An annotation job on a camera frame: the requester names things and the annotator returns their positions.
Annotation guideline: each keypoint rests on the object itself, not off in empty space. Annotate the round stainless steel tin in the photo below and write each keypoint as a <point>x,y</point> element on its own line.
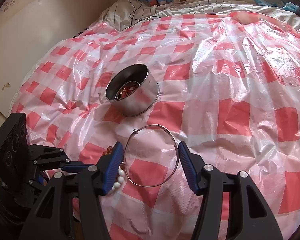
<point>133,90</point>

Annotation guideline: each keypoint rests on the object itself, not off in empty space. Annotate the light blue plastic bag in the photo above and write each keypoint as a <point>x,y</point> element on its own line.
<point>286,5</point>

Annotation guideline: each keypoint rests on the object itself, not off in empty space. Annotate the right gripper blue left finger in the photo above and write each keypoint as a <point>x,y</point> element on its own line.
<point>95,181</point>

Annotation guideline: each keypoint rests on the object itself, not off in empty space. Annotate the red white checkered plastic sheet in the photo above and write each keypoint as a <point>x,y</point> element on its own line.
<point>229,87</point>

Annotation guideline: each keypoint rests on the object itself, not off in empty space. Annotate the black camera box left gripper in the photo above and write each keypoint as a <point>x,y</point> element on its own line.
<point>14,151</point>

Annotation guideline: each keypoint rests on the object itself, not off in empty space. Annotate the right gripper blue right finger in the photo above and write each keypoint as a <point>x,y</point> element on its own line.
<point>250,216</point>

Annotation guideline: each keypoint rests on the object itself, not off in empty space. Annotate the silver wire bangle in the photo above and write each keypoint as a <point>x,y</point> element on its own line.
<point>132,135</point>

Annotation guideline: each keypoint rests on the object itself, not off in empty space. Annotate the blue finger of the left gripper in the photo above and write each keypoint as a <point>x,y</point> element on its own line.
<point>48,158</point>
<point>74,168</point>

